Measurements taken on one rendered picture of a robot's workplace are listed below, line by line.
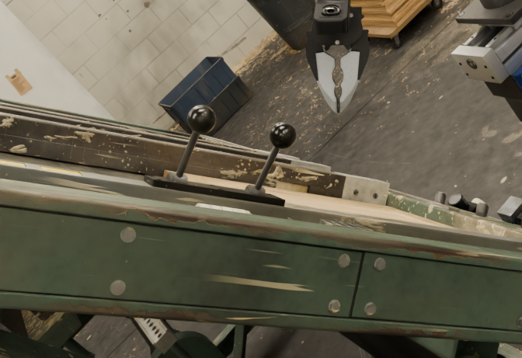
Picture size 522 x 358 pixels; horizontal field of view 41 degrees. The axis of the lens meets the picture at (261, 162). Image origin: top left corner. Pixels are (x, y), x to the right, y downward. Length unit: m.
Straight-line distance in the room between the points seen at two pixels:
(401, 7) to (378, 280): 4.04
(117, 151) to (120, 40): 5.27
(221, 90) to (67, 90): 1.31
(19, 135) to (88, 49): 5.26
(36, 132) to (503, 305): 0.90
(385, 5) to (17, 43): 2.51
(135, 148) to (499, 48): 0.92
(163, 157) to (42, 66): 3.80
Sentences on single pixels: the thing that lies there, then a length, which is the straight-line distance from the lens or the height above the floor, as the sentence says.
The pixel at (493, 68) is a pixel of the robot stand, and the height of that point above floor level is 0.95.
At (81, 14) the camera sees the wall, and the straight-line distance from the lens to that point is 6.64.
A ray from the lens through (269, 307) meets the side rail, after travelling 0.76.
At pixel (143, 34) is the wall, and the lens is 6.72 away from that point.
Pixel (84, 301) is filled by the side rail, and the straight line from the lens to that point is 0.70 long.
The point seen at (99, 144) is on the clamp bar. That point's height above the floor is 1.48.
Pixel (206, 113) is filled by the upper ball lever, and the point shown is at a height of 1.53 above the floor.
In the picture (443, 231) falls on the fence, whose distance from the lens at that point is 1.18.
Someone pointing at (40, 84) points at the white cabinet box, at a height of 1.26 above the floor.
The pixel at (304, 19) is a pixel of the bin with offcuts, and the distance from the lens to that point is 5.97.
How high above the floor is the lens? 1.78
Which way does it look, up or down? 22 degrees down
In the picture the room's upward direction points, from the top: 41 degrees counter-clockwise
